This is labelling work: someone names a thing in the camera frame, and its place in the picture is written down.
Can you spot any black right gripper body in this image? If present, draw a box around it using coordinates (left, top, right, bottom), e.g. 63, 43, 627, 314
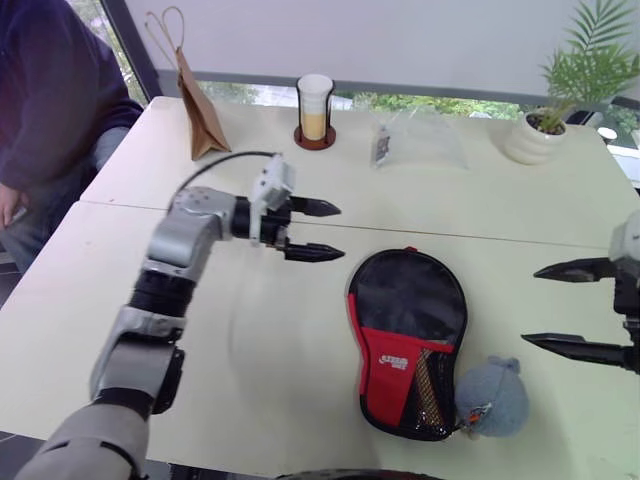
613, 257, 640, 374

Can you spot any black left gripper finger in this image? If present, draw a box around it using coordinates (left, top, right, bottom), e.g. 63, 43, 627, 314
284, 243, 346, 263
290, 196, 343, 218

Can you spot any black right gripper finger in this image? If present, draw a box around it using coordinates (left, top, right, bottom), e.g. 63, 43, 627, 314
520, 335, 634, 371
533, 257, 619, 283

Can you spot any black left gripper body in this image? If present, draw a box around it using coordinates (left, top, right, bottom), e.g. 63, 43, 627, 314
259, 197, 294, 251

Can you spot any grey plush zipper pendant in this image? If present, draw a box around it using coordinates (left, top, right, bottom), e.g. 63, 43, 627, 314
452, 355, 530, 440

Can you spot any black red paddle case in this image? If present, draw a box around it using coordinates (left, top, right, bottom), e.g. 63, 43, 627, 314
345, 246, 469, 442

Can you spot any person's bare hand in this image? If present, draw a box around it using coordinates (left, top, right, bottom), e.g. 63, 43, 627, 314
0, 187, 26, 229

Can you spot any white cup with yellow liquid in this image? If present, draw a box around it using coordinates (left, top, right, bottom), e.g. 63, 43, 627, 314
297, 73, 334, 141

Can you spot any brown paper bag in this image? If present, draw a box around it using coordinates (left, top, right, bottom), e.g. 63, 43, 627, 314
145, 7, 232, 161

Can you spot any clear plastic bag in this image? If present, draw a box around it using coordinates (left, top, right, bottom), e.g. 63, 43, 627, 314
369, 107, 471, 171

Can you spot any white ribbed plant pot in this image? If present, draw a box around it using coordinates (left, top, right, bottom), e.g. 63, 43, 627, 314
504, 107, 569, 165

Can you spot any green leafy plant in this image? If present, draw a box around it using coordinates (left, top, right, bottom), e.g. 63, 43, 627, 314
537, 0, 640, 134

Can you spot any person in dark blue sweater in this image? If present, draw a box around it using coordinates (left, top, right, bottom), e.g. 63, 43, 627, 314
0, 0, 145, 274

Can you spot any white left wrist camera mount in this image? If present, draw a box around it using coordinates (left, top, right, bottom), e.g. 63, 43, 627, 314
249, 154, 297, 247

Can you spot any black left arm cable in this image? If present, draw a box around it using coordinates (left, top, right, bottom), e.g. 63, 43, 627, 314
174, 151, 277, 201

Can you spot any dark window frame post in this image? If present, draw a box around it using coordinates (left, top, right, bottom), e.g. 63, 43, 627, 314
102, 0, 164, 101

